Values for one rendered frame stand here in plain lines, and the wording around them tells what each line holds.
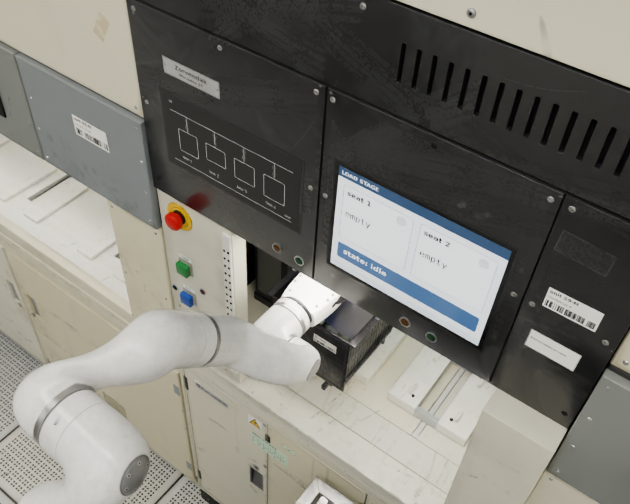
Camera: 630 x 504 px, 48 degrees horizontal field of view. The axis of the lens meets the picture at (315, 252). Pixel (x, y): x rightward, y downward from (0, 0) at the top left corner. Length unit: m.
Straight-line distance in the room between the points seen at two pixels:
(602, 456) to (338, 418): 0.73
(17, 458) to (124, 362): 1.80
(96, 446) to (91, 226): 1.28
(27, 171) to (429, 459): 1.52
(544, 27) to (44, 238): 1.68
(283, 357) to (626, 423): 0.55
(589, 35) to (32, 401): 0.83
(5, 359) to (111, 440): 2.07
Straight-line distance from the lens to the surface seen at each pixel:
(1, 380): 2.99
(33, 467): 2.76
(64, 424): 1.03
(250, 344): 1.22
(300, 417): 1.71
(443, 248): 1.03
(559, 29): 0.81
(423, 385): 1.76
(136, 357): 1.02
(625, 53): 0.79
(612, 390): 1.06
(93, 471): 1.00
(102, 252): 2.12
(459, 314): 1.10
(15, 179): 2.41
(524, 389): 1.15
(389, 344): 1.81
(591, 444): 1.16
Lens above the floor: 2.34
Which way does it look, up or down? 46 degrees down
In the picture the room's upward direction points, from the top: 4 degrees clockwise
